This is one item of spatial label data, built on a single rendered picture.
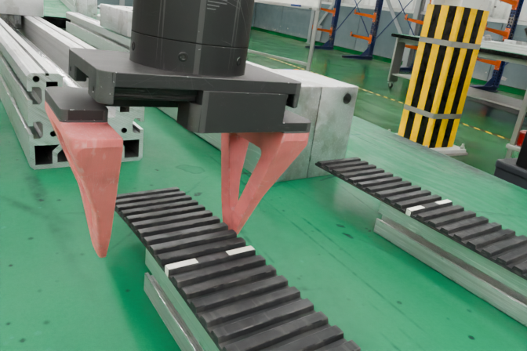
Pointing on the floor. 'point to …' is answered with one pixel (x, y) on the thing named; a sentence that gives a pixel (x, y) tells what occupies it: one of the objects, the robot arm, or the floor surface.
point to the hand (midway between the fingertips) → (172, 227)
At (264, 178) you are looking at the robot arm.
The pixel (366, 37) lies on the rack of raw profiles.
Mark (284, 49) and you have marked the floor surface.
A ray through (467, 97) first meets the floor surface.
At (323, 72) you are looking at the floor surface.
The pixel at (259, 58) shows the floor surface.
